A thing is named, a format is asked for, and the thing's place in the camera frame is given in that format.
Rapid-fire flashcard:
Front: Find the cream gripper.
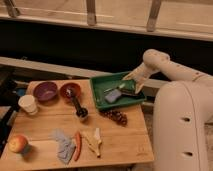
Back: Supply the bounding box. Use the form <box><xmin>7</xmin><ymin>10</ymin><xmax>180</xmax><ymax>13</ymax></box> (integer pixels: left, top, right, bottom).
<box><xmin>122</xmin><ymin>63</ymin><xmax>154</xmax><ymax>94</ymax></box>

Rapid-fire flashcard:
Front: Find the black eraser block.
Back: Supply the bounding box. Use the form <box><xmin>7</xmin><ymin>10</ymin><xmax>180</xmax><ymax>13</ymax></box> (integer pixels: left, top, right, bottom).
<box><xmin>120</xmin><ymin>88</ymin><xmax>138</xmax><ymax>97</ymax></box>

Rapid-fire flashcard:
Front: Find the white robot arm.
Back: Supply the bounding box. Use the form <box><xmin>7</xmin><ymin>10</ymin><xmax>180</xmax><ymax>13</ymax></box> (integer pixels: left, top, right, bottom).
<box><xmin>124</xmin><ymin>49</ymin><xmax>213</xmax><ymax>171</ymax></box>

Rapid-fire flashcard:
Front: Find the green plastic tray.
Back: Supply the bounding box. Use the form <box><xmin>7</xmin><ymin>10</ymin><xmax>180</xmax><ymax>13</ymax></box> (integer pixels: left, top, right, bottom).
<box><xmin>90</xmin><ymin>72</ymin><xmax>146</xmax><ymax>110</ymax></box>

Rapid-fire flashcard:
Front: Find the white marker pen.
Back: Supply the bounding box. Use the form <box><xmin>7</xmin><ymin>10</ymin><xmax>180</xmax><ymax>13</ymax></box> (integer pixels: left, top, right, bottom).
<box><xmin>103</xmin><ymin>83</ymin><xmax>125</xmax><ymax>93</ymax></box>

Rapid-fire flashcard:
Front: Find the blue-grey sponge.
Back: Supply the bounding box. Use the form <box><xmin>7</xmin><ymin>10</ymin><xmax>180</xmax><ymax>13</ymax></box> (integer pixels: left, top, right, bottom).
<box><xmin>105</xmin><ymin>89</ymin><xmax>122</xmax><ymax>103</ymax></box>

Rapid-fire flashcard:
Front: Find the dark grape bunch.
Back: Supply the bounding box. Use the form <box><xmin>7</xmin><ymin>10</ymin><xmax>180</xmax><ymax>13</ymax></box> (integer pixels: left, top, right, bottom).
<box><xmin>100</xmin><ymin>110</ymin><xmax>128</xmax><ymax>126</ymax></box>

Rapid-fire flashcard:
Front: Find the red bowl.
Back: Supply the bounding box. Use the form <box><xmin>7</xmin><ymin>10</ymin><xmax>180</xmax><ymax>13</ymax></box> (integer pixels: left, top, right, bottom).
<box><xmin>60</xmin><ymin>82</ymin><xmax>81</xmax><ymax>99</ymax></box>

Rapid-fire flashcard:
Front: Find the wooden table board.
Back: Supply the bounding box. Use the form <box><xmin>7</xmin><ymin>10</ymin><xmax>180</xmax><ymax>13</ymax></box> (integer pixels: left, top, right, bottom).
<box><xmin>0</xmin><ymin>80</ymin><xmax>154</xmax><ymax>171</ymax></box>

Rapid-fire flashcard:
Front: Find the purple bowl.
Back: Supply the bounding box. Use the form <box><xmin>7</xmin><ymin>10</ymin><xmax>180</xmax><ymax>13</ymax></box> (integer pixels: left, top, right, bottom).
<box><xmin>33</xmin><ymin>81</ymin><xmax>58</xmax><ymax>102</ymax></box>

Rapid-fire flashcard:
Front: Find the grey crumpled cloth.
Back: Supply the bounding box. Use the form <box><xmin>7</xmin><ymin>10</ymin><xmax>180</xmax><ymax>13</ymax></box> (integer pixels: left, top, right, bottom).
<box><xmin>51</xmin><ymin>129</ymin><xmax>76</xmax><ymax>164</ymax></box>

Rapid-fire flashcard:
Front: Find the white paper cup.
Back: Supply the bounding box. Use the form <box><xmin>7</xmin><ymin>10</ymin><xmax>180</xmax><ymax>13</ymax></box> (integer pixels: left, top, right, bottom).
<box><xmin>18</xmin><ymin>95</ymin><xmax>38</xmax><ymax>115</ymax></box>

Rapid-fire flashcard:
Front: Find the red apple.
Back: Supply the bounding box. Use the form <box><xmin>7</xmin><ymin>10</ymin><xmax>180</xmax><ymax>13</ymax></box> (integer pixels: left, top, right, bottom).
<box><xmin>8</xmin><ymin>135</ymin><xmax>29</xmax><ymax>153</ymax></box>

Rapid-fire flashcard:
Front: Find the black handled brush tool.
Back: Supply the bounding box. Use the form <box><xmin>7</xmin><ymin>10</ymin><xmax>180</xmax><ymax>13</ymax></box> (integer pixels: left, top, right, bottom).
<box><xmin>68</xmin><ymin>92</ymin><xmax>88</xmax><ymax>122</ymax></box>

